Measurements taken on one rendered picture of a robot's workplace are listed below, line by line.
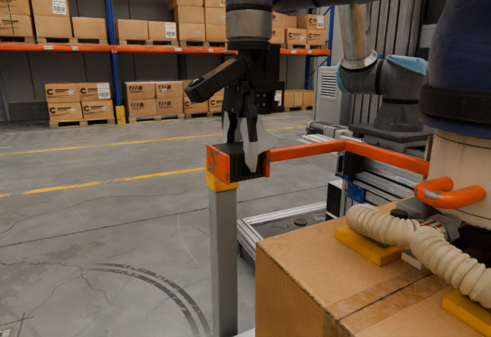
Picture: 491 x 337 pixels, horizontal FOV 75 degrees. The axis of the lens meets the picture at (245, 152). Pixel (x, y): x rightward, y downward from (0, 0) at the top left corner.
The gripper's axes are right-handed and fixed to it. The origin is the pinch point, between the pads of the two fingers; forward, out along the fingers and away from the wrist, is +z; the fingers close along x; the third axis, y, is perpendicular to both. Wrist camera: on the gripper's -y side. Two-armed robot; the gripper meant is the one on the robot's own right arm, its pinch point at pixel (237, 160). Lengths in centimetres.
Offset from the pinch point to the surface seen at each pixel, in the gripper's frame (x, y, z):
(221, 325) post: 21, 5, 56
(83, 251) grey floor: 175, -31, 108
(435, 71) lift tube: -20.6, 20.6, -15.6
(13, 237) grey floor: 221, -77, 108
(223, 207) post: 21.4, 6.5, 19.5
